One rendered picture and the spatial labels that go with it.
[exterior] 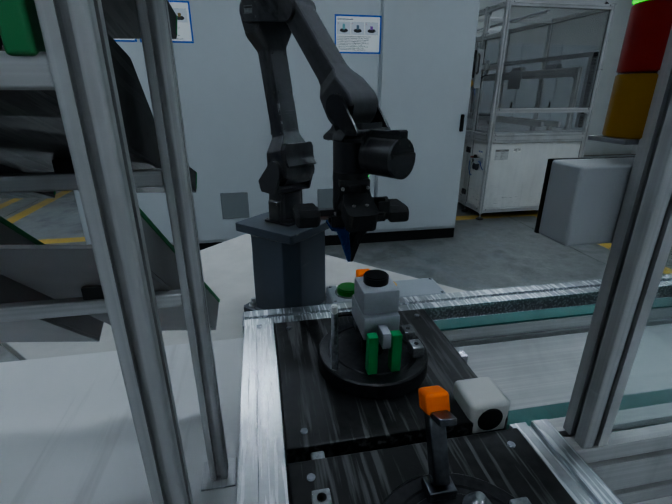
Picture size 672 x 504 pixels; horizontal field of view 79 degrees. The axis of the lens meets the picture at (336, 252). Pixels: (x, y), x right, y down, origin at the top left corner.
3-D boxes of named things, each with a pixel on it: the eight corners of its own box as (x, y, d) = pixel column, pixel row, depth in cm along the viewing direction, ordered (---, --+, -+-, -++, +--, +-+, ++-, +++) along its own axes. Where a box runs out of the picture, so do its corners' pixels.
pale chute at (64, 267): (121, 330, 56) (128, 299, 58) (216, 330, 57) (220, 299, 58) (-55, 249, 31) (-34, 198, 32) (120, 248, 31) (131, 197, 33)
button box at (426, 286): (326, 313, 78) (325, 284, 76) (429, 304, 81) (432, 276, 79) (332, 333, 71) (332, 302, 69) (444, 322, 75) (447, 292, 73)
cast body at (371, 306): (351, 314, 53) (352, 265, 51) (383, 310, 54) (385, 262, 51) (367, 351, 46) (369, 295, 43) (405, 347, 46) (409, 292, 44)
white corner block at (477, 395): (449, 407, 48) (453, 378, 46) (485, 401, 49) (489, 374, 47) (468, 437, 44) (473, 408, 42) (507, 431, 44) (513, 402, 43)
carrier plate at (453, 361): (275, 333, 62) (274, 321, 62) (423, 318, 67) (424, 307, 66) (287, 465, 40) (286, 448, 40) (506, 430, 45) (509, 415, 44)
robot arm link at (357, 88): (236, 10, 68) (261, -51, 60) (276, 16, 74) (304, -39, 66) (314, 155, 64) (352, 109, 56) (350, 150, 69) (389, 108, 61)
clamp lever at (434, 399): (423, 477, 34) (416, 386, 34) (445, 473, 34) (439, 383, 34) (441, 503, 30) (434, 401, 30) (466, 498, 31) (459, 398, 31)
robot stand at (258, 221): (287, 287, 97) (283, 206, 90) (338, 304, 90) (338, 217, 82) (242, 312, 86) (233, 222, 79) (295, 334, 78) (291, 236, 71)
